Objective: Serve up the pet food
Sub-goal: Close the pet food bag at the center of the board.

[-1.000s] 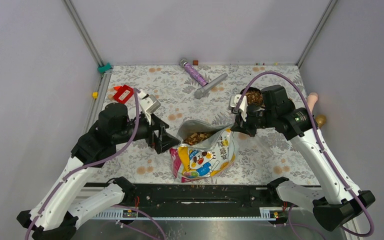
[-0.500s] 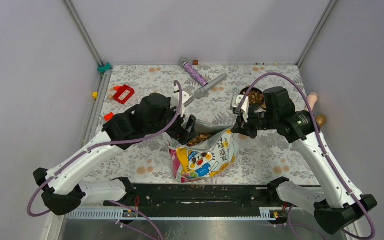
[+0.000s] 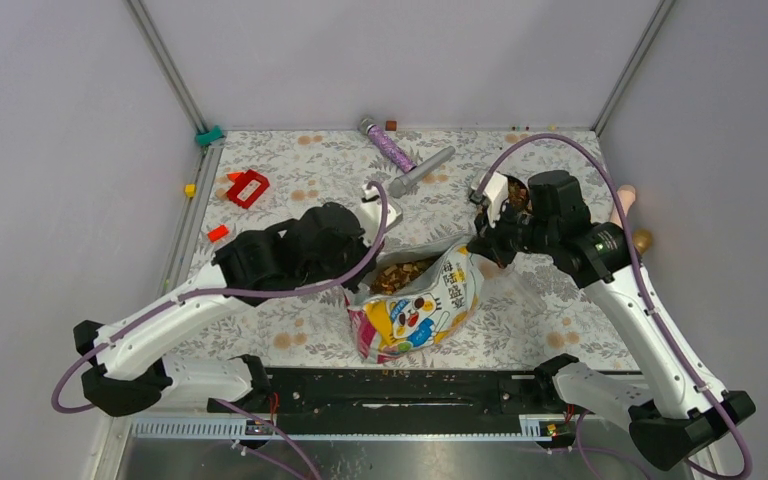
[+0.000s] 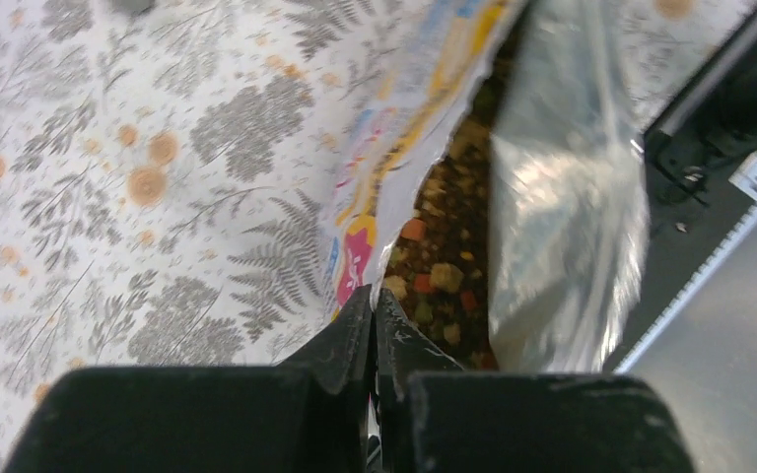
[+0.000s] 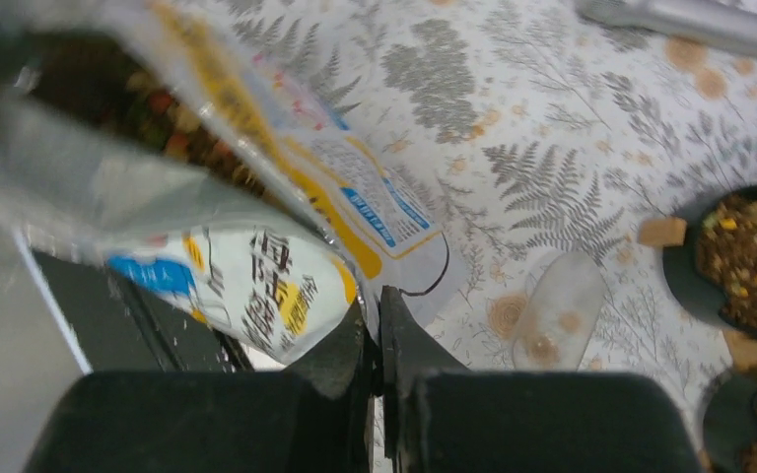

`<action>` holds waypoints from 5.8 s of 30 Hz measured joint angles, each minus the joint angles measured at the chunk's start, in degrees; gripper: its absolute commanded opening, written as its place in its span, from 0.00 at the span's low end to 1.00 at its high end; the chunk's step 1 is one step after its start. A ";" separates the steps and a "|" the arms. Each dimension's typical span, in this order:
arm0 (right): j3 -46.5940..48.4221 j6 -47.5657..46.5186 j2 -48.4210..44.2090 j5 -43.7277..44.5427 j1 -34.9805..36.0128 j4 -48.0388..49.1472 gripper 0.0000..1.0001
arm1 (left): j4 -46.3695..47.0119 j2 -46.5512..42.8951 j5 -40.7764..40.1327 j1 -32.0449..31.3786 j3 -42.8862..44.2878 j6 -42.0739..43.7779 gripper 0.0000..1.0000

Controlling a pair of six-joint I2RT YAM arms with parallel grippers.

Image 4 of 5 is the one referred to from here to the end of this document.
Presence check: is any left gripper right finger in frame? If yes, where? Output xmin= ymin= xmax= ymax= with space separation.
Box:
xmin=375 ymin=291 xmax=694 ymax=472

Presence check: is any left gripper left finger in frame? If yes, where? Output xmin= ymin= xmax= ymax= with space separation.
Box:
xmin=5 ymin=287 xmax=373 ymax=472

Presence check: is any cat food bag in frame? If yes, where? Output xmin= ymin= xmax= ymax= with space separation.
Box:
xmin=320 ymin=1 xmax=649 ymax=372

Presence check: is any pet food kibble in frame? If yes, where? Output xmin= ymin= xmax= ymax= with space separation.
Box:
xmin=381 ymin=65 xmax=516 ymax=372

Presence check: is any floral table mat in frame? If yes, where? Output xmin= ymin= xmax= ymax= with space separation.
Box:
xmin=0 ymin=0 xmax=757 ymax=473

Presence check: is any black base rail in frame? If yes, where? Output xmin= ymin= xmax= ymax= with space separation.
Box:
xmin=604 ymin=8 xmax=757 ymax=372

